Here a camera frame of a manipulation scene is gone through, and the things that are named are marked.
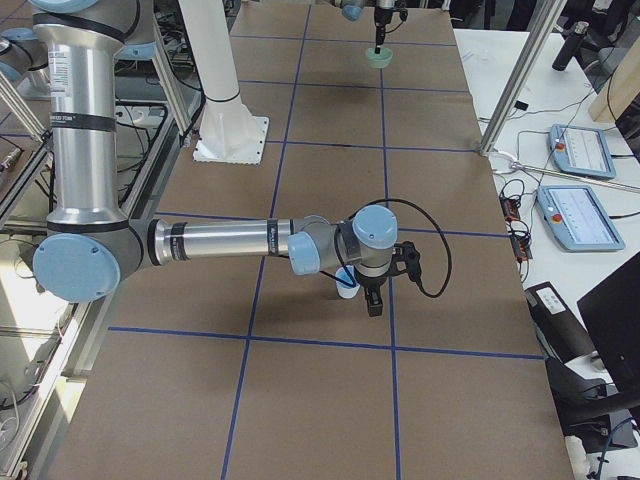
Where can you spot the black label printer box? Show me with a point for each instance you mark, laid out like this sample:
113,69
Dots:
564,334

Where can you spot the blue teach pendant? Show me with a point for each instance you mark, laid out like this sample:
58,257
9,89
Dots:
581,151
577,220

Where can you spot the white pole base plate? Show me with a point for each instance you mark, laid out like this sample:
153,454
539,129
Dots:
229,133

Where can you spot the aluminium frame post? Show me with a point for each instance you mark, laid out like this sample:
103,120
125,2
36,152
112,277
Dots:
532,48

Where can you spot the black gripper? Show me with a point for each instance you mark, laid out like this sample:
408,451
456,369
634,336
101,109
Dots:
381,20
370,283

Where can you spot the aluminium truss frame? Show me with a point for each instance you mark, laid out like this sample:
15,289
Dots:
46,339

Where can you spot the light green ceramic bowl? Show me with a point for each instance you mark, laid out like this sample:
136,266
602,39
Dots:
378,58

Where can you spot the black computer monitor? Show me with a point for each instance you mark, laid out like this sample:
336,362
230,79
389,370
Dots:
610,312

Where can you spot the black water bottle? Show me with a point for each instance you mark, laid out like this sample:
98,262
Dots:
571,45

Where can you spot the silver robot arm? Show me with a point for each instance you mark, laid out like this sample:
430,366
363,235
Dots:
92,244
353,9

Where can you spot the upper blue teach pendant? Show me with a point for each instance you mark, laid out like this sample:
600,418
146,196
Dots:
581,151

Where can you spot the light blue plastic cup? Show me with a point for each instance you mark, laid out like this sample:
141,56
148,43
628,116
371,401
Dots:
346,284

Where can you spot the orange black circuit board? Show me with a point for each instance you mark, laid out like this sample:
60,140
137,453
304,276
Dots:
518,231

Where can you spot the lower blue teach pendant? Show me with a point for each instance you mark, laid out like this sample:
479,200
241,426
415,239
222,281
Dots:
577,220

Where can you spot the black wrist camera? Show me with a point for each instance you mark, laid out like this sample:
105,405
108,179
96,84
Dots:
406,260

